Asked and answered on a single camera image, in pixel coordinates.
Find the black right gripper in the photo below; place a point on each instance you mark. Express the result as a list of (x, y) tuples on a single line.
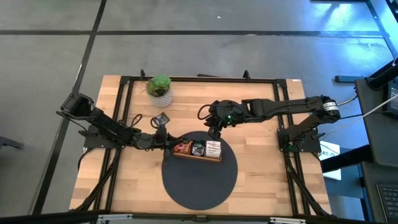
[(228, 113)]

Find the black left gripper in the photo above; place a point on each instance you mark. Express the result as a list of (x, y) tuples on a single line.
[(154, 140)]

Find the wooden three-slot tray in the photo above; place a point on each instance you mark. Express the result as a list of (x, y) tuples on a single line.
[(197, 157)]

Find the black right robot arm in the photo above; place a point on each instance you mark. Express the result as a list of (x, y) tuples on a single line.
[(289, 107)]

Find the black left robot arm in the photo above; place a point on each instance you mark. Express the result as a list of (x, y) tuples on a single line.
[(102, 124)]

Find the round dark woven placemat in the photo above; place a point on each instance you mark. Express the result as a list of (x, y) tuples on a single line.
[(199, 186)]

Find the potted green succulent plant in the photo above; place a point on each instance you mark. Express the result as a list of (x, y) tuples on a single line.
[(159, 85)]

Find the white paper sign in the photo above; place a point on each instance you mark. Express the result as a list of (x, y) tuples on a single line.
[(332, 148)]

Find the black desk leg beam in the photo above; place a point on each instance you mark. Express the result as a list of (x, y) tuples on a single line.
[(345, 159)]

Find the black flat floor bar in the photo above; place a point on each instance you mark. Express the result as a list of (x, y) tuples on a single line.
[(348, 79)]

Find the black horizontal beam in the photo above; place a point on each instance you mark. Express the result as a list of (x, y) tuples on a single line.
[(46, 216)]

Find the dark grey desk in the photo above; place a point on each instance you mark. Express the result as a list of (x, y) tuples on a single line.
[(373, 130)]

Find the black chair leg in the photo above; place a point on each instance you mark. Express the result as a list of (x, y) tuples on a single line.
[(9, 143)]

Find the dark computer screen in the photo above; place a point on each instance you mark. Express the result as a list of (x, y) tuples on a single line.
[(393, 99)]

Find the black keyboard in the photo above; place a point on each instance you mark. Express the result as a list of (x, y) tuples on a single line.
[(390, 202)]

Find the black aluminium table frame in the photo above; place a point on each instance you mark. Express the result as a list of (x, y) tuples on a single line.
[(217, 80)]

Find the black frame clamp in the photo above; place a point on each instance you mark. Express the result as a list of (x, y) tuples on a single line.
[(246, 74), (142, 74)]

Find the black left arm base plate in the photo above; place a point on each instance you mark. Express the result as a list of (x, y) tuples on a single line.
[(93, 143)]

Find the silver metal bracket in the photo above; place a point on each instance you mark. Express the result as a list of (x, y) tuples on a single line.
[(287, 220), (115, 216)]

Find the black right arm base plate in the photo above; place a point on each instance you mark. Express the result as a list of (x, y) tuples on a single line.
[(311, 144)]

